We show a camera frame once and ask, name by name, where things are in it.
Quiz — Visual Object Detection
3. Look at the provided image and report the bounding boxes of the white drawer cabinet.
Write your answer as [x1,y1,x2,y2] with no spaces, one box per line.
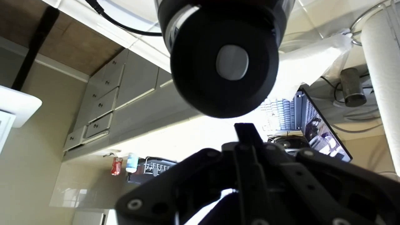
[64,50,199,161]

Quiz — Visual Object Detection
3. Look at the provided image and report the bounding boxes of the white paper towel roll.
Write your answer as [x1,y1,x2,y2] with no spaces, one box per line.
[361,16,400,175]

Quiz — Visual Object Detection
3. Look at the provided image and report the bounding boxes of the metal paper towel holder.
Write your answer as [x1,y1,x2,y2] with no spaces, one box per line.
[343,0,400,46]

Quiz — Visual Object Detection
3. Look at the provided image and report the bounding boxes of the black kettle power cord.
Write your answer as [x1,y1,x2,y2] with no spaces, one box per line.
[85,0,163,37]

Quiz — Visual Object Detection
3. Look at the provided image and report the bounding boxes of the red container on counter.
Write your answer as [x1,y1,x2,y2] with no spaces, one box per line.
[111,157,123,176]

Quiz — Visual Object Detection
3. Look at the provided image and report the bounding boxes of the black glass electric kettle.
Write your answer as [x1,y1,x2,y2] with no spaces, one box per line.
[155,0,295,117]

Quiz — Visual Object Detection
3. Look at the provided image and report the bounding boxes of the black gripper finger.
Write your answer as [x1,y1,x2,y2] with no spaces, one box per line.
[234,122,274,225]

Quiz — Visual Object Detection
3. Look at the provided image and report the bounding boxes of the blue-capped bottle on counter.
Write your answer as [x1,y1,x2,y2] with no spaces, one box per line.
[125,153,139,173]

